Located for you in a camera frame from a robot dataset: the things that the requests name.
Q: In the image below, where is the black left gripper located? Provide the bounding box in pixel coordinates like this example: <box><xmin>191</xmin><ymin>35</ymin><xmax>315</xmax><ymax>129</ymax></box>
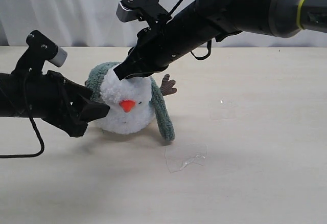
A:
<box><xmin>25</xmin><ymin>71</ymin><xmax>110</xmax><ymax>138</ymax></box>

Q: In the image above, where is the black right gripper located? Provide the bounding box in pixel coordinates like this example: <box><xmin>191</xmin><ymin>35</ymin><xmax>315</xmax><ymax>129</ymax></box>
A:
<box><xmin>113</xmin><ymin>11</ymin><xmax>217</xmax><ymax>80</ymax></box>

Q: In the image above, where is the green knitted scarf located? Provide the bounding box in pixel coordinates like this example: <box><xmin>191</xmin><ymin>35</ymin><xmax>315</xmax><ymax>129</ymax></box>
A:
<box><xmin>84</xmin><ymin>61</ymin><xmax>176</xmax><ymax>143</ymax></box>

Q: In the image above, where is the white fluffy snowman toy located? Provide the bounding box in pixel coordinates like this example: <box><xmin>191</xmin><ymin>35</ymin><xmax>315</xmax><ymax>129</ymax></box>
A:
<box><xmin>94</xmin><ymin>65</ymin><xmax>178</xmax><ymax>135</ymax></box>

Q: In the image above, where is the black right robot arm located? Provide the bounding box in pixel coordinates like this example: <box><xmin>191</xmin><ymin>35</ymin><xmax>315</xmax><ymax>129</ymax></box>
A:
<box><xmin>114</xmin><ymin>0</ymin><xmax>326</xmax><ymax>80</ymax></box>

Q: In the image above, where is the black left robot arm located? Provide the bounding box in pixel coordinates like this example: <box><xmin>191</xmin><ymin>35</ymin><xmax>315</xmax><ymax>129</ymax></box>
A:
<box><xmin>1</xmin><ymin>71</ymin><xmax>110</xmax><ymax>138</ymax></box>

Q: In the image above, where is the white backdrop curtain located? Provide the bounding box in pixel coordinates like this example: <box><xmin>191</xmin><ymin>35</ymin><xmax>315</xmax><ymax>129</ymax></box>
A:
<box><xmin>0</xmin><ymin>0</ymin><xmax>327</xmax><ymax>48</ymax></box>

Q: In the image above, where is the clear tape piece far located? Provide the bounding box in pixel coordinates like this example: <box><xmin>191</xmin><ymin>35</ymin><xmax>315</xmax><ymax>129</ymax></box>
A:
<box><xmin>209</xmin><ymin>99</ymin><xmax>236</xmax><ymax>120</ymax></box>

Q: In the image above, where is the clear tape piece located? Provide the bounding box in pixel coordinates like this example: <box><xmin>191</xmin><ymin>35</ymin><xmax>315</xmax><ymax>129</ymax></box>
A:
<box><xmin>209</xmin><ymin>99</ymin><xmax>236</xmax><ymax>120</ymax></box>
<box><xmin>164</xmin><ymin>144</ymin><xmax>207</xmax><ymax>173</ymax></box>

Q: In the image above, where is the clear tape piece near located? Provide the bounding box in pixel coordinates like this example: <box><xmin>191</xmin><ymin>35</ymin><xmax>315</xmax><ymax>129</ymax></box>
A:
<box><xmin>164</xmin><ymin>144</ymin><xmax>207</xmax><ymax>173</ymax></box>

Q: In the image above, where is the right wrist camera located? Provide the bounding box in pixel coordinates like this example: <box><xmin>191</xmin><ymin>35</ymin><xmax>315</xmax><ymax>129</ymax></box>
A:
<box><xmin>116</xmin><ymin>0</ymin><xmax>172</xmax><ymax>27</ymax></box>

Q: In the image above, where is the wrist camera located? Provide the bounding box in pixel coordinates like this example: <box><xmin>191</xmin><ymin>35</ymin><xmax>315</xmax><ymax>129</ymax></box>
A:
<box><xmin>116</xmin><ymin>0</ymin><xmax>172</xmax><ymax>27</ymax></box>
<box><xmin>11</xmin><ymin>30</ymin><xmax>68</xmax><ymax>75</ymax></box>

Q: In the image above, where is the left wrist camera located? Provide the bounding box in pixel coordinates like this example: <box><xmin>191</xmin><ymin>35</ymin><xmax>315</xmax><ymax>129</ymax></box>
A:
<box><xmin>11</xmin><ymin>30</ymin><xmax>68</xmax><ymax>75</ymax></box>

